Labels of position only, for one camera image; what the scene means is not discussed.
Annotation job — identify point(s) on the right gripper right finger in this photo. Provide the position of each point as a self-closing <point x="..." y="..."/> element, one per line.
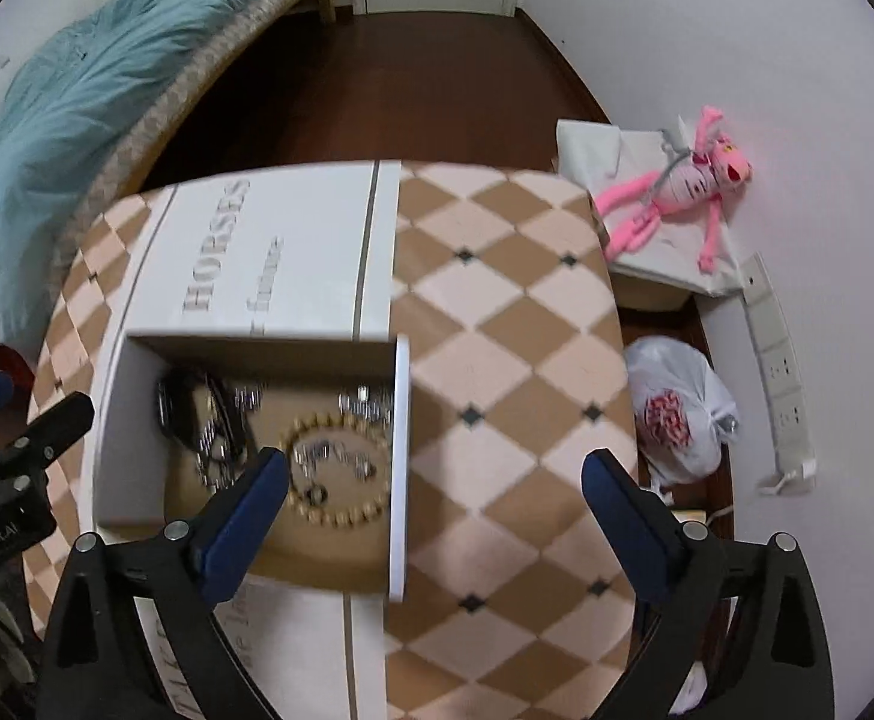
<point x="642" y="533"/>

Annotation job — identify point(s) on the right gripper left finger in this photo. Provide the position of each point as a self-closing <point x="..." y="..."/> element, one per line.
<point x="229" y="531"/>

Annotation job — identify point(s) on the black fitness band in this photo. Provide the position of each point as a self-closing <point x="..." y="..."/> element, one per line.
<point x="221" y="436"/>

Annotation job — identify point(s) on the white cardboard box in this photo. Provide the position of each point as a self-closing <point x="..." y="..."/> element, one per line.
<point x="304" y="440"/>

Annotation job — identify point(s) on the white plastic bag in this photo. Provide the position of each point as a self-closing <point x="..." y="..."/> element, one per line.
<point x="683" y="412"/>

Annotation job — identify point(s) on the checkered tablecloth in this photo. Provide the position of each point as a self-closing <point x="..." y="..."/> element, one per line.
<point x="514" y="605"/>

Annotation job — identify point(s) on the white power strip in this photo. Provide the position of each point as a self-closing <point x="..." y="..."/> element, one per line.
<point x="796" y="463"/>

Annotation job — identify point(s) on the teal duvet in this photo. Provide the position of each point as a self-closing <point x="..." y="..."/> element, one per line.
<point x="63" y="113"/>

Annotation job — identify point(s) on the white cloth covered box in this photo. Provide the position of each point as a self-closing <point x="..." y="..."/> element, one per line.
<point x="664" y="274"/>

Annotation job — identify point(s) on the bed mattress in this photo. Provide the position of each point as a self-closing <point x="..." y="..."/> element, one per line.
<point x="134" y="155"/>

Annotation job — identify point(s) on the pink panther plush toy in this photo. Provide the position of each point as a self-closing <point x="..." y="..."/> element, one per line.
<point x="704" y="174"/>

